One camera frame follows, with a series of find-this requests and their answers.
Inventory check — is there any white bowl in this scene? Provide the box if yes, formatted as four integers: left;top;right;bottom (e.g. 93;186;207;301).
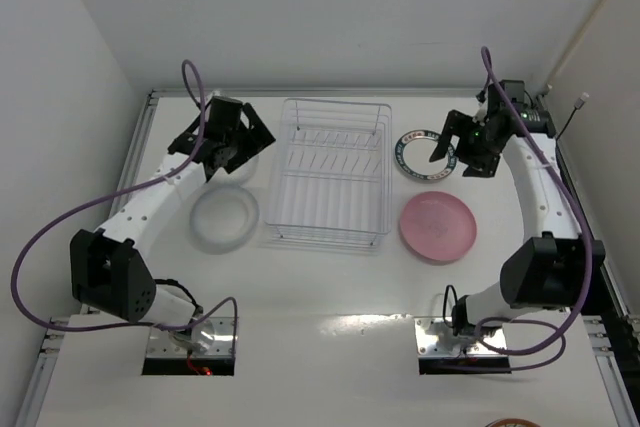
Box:
189;185;260;255
214;155;259;185

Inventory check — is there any blue patterned rim plate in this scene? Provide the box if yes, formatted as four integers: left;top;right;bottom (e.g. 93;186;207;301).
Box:
394;129;457;182

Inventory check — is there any pink plastic plate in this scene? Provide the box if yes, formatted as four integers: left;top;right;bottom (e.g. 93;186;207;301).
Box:
398;191;477;263

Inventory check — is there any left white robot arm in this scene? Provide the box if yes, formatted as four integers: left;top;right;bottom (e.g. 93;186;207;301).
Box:
70;97;275;330

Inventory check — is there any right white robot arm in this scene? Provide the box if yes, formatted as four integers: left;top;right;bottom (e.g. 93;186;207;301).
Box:
430;80;605;336

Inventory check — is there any brown round object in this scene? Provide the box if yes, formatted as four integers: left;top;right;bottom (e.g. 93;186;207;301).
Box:
486;417;540;427

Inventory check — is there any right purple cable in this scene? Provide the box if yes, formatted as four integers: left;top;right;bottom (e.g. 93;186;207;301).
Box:
439;45;595;373

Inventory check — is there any purple cable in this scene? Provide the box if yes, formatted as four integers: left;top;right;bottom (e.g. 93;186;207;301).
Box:
10;59;239;359
439;45;595;373

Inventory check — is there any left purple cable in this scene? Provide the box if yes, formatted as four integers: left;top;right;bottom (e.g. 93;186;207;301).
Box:
10;59;239;359

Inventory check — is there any clear wire dish rack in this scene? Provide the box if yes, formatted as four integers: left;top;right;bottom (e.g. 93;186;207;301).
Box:
264;98;393;249

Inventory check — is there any black wall cable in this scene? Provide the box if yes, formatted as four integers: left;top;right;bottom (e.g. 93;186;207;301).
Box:
554;92;591;142

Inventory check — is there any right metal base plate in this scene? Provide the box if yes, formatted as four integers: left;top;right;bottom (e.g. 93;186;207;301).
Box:
414;317;506;360

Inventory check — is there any metal base plate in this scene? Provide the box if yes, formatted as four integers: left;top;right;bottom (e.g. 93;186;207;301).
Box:
146;317;237;360
414;317;506;360

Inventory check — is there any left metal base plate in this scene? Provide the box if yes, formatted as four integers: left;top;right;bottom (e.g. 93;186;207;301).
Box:
146;317;237;360

